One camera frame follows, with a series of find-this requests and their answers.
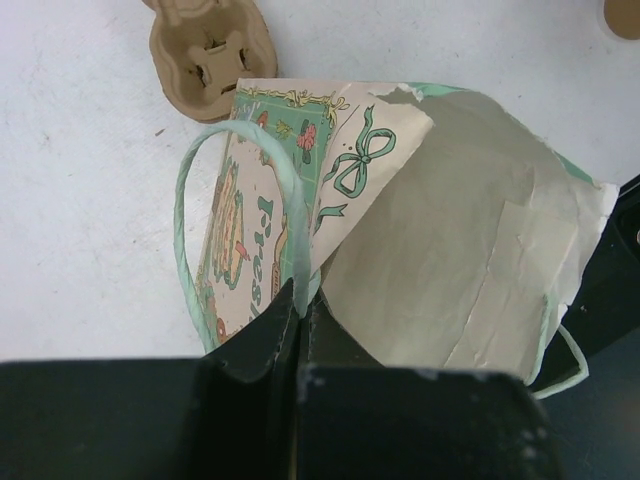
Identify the green paper takeout bag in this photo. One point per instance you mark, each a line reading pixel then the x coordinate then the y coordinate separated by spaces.
pixel 441 231

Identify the brown pulp cup carrier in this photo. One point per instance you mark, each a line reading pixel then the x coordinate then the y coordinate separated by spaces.
pixel 201 49

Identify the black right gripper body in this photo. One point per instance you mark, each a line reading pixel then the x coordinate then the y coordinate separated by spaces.
pixel 606 307

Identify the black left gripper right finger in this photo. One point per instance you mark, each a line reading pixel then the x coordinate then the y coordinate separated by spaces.
pixel 357 419

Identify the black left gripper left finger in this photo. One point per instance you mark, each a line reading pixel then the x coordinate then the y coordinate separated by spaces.
pixel 222 416

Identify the stack of paper cups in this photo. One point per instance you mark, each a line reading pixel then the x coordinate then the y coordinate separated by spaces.
pixel 622 18

